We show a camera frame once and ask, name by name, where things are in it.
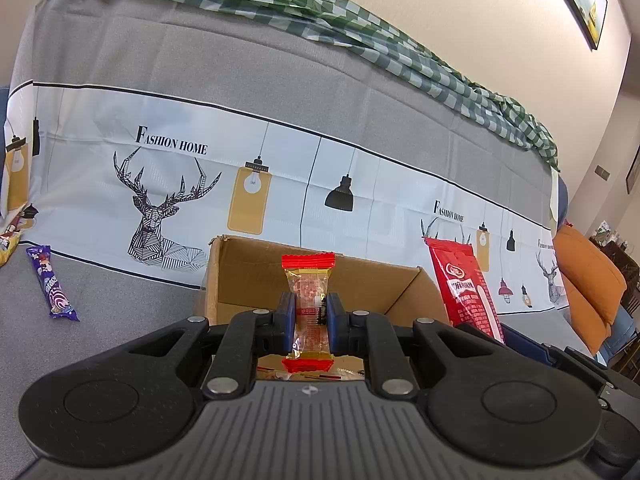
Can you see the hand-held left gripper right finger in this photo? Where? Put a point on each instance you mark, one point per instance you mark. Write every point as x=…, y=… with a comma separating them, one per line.
x=334, y=327

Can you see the grey deer printed cloth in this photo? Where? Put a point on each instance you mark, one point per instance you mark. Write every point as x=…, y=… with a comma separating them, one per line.
x=350, y=110

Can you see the small red gold snack packet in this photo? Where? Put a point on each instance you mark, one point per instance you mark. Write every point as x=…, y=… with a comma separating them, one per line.
x=310, y=285

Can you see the dark side table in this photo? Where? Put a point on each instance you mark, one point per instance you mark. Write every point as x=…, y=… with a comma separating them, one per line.
x=620, y=260

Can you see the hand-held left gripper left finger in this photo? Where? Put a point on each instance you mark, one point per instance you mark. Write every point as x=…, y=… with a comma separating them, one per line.
x=286, y=322

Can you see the green checked cloth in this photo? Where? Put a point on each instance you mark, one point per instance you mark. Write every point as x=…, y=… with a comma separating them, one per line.
x=350, y=15

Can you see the red wafer packet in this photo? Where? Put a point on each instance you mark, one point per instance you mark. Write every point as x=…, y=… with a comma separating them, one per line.
x=462, y=285

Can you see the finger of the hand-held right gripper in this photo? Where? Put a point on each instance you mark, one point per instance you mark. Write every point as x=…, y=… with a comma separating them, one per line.
x=522, y=342
x=475, y=332

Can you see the orange cushion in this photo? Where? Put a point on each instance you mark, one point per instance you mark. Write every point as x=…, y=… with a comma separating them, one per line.
x=585, y=270

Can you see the yellow chips packet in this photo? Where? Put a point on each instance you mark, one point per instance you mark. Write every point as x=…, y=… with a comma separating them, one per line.
x=6, y=250

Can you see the wall switch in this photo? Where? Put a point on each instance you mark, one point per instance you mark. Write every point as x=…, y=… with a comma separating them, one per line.
x=602, y=172

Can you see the cardboard box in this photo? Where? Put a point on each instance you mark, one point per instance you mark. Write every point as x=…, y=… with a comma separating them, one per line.
x=250, y=275

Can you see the small dark wall frame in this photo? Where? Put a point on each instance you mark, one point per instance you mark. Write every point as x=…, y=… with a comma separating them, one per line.
x=633, y=170

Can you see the purple snack packet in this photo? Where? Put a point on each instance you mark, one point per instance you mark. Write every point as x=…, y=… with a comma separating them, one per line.
x=50, y=285

